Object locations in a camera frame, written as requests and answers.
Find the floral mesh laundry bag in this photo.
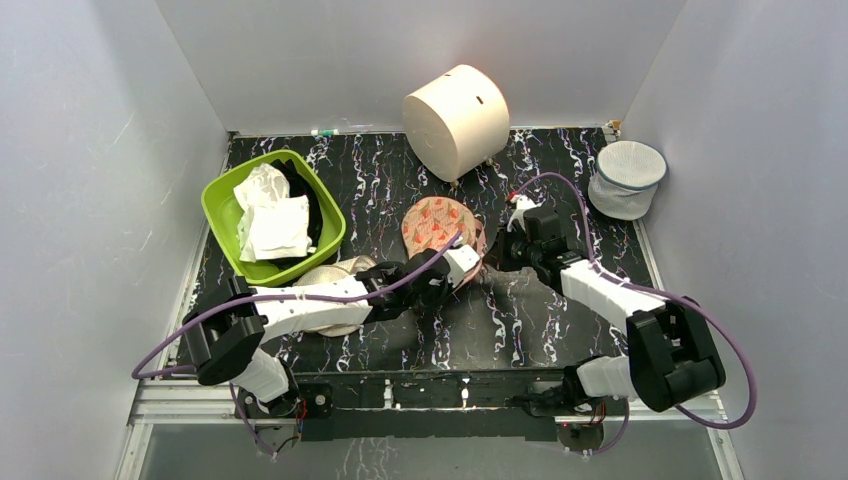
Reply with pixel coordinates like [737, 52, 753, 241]
[401, 196, 487, 259]

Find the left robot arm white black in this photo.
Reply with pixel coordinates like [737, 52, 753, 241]
[181, 246, 480, 416]

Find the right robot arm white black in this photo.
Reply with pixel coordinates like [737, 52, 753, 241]
[486, 195, 726, 414]

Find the beige round mesh laundry bag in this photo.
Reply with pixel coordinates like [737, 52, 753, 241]
[294, 255, 376, 338]

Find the white cylindrical mesh bag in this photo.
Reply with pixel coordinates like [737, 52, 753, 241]
[588, 140, 668, 221]

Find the cream cylindrical drum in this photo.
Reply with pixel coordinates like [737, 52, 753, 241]
[402, 64, 510, 183]

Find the black cloth in basin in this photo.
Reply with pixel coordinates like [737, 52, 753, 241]
[271, 160, 324, 243]

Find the white cloth in basin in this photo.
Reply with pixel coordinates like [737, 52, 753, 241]
[233, 163, 315, 262]

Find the green plastic basin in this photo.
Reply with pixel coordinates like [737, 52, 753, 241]
[201, 149, 347, 287]

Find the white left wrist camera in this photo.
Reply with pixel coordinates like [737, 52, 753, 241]
[443, 245, 482, 290]

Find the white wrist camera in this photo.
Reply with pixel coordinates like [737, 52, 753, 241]
[506, 193, 538, 232]
[443, 245, 482, 290]

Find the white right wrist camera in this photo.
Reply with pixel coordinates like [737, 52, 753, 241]
[506, 193, 538, 232]

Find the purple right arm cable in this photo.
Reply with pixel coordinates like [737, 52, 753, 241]
[507, 172, 758, 458]

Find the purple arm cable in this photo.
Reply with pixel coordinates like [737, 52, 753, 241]
[507, 172, 758, 458]
[131, 230, 465, 458]

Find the aluminium base frame rail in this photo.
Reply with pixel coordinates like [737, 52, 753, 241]
[116, 374, 745, 480]

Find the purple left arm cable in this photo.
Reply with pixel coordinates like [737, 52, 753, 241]
[131, 230, 465, 458]

